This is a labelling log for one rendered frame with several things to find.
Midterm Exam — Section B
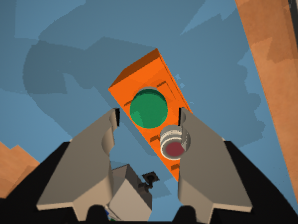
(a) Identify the blue bench mat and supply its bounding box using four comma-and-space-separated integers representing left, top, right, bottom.
0, 0, 298, 221

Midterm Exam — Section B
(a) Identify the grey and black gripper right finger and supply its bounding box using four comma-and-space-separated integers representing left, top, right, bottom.
178, 107, 298, 224

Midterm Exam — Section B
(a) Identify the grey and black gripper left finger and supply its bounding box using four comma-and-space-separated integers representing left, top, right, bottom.
0, 108, 120, 224

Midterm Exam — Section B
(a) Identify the beige key housing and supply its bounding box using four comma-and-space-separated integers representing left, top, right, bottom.
105, 164, 159, 221

